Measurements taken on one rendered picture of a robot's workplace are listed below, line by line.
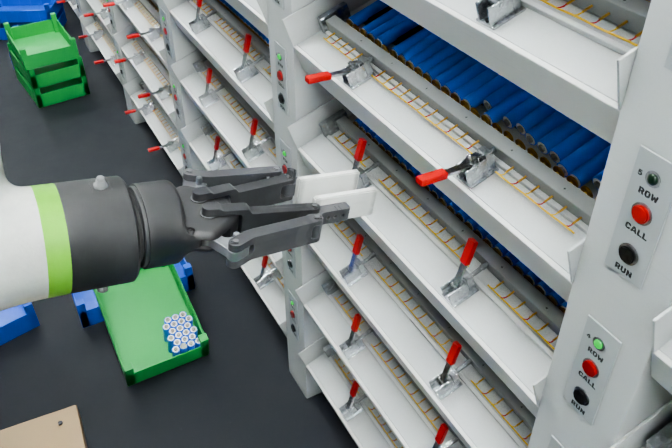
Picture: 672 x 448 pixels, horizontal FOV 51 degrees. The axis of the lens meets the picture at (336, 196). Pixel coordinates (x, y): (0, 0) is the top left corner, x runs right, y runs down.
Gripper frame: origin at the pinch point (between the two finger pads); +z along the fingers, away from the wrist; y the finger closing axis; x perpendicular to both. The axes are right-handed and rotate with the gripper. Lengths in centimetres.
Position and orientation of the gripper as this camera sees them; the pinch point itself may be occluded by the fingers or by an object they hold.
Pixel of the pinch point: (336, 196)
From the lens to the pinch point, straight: 70.3
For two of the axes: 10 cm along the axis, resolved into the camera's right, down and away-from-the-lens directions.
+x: 1.6, -8.4, -5.2
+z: 8.7, -1.3, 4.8
